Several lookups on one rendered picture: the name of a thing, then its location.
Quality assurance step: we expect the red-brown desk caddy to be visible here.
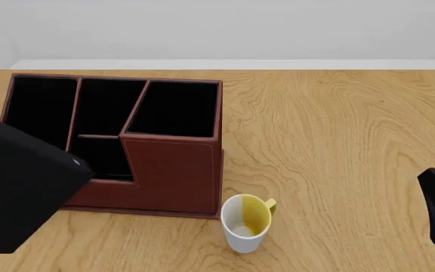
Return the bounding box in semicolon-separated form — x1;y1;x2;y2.
0;73;225;220

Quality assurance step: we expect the white and yellow mug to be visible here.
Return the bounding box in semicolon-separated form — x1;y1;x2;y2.
220;193;278;255

